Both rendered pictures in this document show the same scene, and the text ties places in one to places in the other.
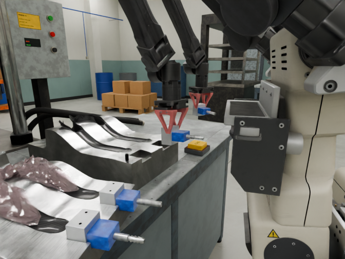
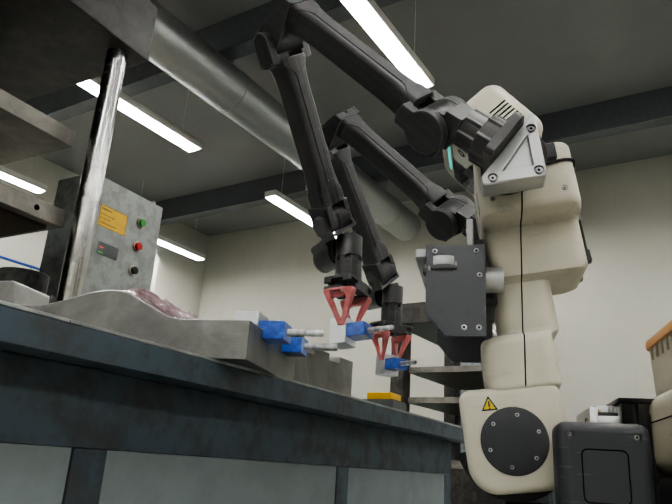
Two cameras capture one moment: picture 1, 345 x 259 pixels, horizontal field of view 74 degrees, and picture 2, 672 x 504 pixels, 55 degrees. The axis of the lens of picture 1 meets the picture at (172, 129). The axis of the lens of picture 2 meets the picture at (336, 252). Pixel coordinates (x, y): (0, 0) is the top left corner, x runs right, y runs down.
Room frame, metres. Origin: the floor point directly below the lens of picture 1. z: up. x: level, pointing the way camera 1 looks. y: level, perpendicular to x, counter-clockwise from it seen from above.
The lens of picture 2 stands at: (-0.62, 0.05, 0.67)
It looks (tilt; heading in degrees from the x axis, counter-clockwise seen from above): 19 degrees up; 359
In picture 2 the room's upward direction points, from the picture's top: 4 degrees clockwise
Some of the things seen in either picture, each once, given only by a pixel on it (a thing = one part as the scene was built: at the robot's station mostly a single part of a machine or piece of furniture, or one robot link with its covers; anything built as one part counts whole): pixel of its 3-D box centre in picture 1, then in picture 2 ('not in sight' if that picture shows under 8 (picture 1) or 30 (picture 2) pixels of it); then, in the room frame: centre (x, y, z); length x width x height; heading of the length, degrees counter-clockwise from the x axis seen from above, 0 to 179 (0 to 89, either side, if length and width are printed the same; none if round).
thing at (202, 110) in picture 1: (205, 111); (398, 364); (1.05, -0.15, 0.93); 0.13 x 0.05 x 0.05; 33
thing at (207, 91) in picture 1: (203, 97); (393, 344); (1.09, -0.14, 0.99); 0.07 x 0.07 x 0.09; 33
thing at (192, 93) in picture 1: (198, 98); (386, 343); (1.07, -0.12, 0.99); 0.07 x 0.07 x 0.09; 33
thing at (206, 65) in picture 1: (200, 69); (390, 296); (1.08, -0.13, 1.12); 0.07 x 0.06 x 0.07; 38
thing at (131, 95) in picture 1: (130, 95); not in sight; (5.87, 1.08, 0.37); 1.20 x 0.82 x 0.74; 64
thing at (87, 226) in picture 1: (109, 234); (281, 332); (0.34, 0.11, 0.85); 0.13 x 0.05 x 0.05; 77
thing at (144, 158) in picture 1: (140, 159); not in sight; (0.63, 0.09, 0.87); 0.05 x 0.05 x 0.04; 60
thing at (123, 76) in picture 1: (128, 86); not in sight; (7.81, 1.48, 0.44); 0.59 x 0.59 x 0.88
